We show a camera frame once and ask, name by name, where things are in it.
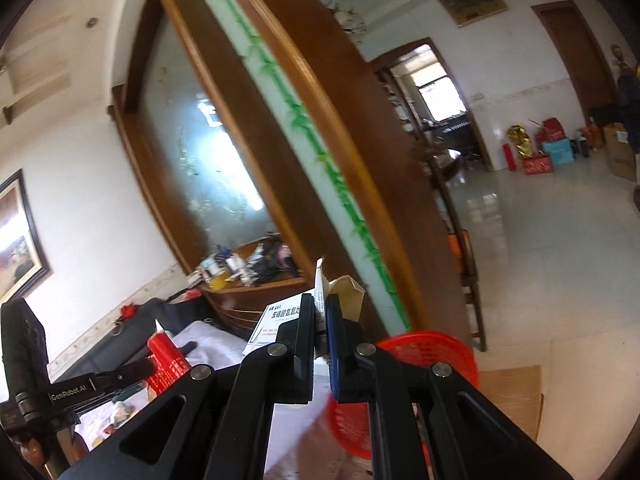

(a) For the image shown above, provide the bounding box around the wooden glass partition cabinet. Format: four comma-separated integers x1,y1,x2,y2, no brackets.
110,0,473,346

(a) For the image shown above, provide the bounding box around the small gold framed picture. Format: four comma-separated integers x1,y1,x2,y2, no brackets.
438,0,510,27

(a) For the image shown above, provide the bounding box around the red paper gift bag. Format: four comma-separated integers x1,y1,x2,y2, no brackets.
537,117,566,143

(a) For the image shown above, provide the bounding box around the red plastic basket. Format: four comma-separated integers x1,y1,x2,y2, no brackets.
325,330,479,461

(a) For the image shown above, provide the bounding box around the gold foil gift bag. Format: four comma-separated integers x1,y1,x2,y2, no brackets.
509,124,535,158

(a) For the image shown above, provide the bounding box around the clutter of bottles and boxes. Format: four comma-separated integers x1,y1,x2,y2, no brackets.
187,237,306,291

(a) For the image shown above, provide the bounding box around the brown cardboard box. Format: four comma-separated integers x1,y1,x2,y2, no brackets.
602,122,639,182

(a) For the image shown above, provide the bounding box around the red patterned carton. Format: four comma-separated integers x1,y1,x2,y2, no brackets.
145,321,195,407

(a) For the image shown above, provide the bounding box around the black sofa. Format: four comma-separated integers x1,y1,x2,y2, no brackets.
47,297,221,386

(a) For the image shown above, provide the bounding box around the red gift box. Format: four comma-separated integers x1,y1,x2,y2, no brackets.
522,154,554,176

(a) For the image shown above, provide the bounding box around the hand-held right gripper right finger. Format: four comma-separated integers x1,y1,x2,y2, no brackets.
325,296,576,480

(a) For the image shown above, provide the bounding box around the wooden chair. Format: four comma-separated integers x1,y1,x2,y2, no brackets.
427,147,488,353

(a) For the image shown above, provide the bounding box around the white medicine box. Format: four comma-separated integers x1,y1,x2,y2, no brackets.
242,257,368,361

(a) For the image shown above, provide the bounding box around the large framed wall painting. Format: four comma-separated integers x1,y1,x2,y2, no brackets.
0,169,53,306

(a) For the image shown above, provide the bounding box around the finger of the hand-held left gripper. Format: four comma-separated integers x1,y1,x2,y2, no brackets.
92,357,157,396

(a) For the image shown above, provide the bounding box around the brown wooden door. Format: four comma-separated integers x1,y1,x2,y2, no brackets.
531,1,620,121

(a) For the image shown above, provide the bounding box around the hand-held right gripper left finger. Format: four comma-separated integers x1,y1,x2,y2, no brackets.
62,294,317,480

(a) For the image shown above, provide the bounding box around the flat cardboard sheet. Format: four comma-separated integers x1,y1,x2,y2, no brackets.
472,364,544,443

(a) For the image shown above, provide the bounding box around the teal gift bag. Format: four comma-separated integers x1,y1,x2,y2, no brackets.
542,139,574,167

